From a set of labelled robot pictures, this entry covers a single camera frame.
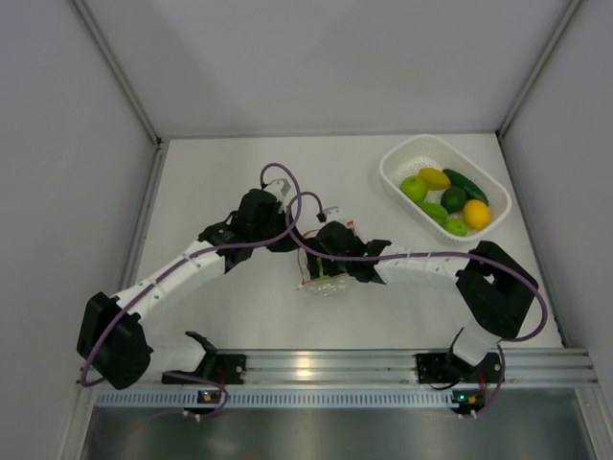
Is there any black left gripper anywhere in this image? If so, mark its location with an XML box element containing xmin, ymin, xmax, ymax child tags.
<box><xmin>252</xmin><ymin>206</ymin><xmax>306</xmax><ymax>253</ymax></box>

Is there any light green fake apple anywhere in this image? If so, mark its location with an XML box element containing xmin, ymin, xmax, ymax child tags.
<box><xmin>443</xmin><ymin>218</ymin><xmax>468</xmax><ymax>238</ymax></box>
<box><xmin>309</xmin><ymin>258</ymin><xmax>327</xmax><ymax>280</ymax></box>
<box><xmin>399</xmin><ymin>175</ymin><xmax>428</xmax><ymax>203</ymax></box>

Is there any clear zip bag orange seal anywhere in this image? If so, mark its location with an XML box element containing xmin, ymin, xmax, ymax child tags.
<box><xmin>296</xmin><ymin>247</ymin><xmax>353</xmax><ymax>297</ymax></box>

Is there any yellow-green fake starfruit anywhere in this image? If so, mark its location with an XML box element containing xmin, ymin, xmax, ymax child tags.
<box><xmin>418</xmin><ymin>168</ymin><xmax>451</xmax><ymax>191</ymax></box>

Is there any dark green fake avocado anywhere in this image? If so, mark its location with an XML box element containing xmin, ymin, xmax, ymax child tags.
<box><xmin>440</xmin><ymin>186</ymin><xmax>467</xmax><ymax>214</ymax></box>

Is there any yellow fake lemon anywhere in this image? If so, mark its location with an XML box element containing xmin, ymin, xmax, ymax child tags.
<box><xmin>463</xmin><ymin>199</ymin><xmax>491</xmax><ymax>231</ymax></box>

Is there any dark green fake cucumber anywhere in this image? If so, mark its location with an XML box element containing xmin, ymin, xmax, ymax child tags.
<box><xmin>443</xmin><ymin>169</ymin><xmax>489</xmax><ymax>205</ymax></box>

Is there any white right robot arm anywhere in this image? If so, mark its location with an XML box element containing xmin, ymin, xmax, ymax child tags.
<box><xmin>306</xmin><ymin>221</ymin><xmax>539</xmax><ymax>382</ymax></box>

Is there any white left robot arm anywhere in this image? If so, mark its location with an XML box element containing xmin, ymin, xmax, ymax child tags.
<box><xmin>77</xmin><ymin>179</ymin><xmax>290</xmax><ymax>390</ymax></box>

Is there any white perforated plastic basket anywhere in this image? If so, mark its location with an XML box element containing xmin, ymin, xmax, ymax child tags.
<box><xmin>378</xmin><ymin>135</ymin><xmax>511</xmax><ymax>245</ymax></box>

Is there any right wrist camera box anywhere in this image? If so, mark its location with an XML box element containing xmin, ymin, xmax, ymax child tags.
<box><xmin>322</xmin><ymin>206</ymin><xmax>350</xmax><ymax>226</ymax></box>

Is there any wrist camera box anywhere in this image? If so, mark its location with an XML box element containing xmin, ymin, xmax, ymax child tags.
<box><xmin>263</xmin><ymin>178</ymin><xmax>291</xmax><ymax>201</ymax></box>
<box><xmin>322</xmin><ymin>206</ymin><xmax>350</xmax><ymax>226</ymax></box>

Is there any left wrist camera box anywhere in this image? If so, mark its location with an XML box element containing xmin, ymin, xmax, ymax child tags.
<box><xmin>263</xmin><ymin>178</ymin><xmax>291</xmax><ymax>201</ymax></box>

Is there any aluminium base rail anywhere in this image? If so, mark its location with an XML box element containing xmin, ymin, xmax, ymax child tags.
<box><xmin>76</xmin><ymin>348</ymin><xmax>598</xmax><ymax>389</ymax></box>

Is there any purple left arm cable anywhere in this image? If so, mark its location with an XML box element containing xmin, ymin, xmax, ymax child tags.
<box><xmin>79</xmin><ymin>163</ymin><xmax>303</xmax><ymax>387</ymax></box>

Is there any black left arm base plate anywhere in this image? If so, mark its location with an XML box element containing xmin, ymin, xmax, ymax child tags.
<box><xmin>162</xmin><ymin>353</ymin><xmax>247</xmax><ymax>386</ymax></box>

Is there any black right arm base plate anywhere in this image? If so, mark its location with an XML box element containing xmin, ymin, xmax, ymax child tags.
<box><xmin>416</xmin><ymin>352</ymin><xmax>502</xmax><ymax>386</ymax></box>

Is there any white slotted cable duct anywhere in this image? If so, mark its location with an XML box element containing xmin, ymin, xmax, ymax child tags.
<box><xmin>93</xmin><ymin>386</ymin><xmax>485</xmax><ymax>408</ymax></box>

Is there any aluminium frame rail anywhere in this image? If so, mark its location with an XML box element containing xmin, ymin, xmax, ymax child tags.
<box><xmin>68</xmin><ymin>0</ymin><xmax>161</xmax><ymax>146</ymax></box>

